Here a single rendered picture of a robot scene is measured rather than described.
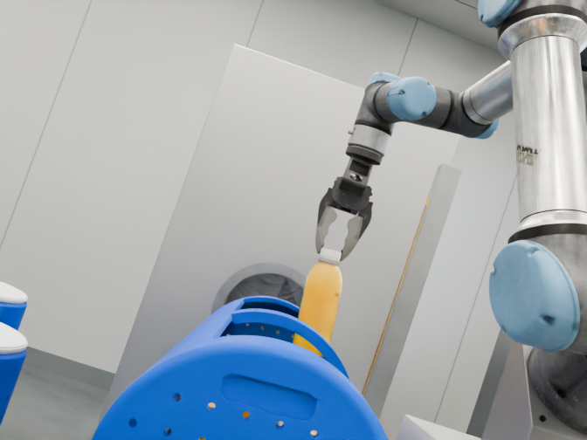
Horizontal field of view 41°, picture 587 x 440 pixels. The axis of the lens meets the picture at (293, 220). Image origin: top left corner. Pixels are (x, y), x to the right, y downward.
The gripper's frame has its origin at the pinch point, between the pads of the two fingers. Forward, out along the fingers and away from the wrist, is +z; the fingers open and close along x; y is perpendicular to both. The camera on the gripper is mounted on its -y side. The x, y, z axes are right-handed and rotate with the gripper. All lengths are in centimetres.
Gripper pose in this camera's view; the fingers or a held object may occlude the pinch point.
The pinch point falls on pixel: (331, 250)
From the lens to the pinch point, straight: 146.1
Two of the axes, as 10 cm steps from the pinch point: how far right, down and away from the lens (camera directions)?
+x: -9.4, -3.3, 0.0
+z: -3.3, 9.4, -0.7
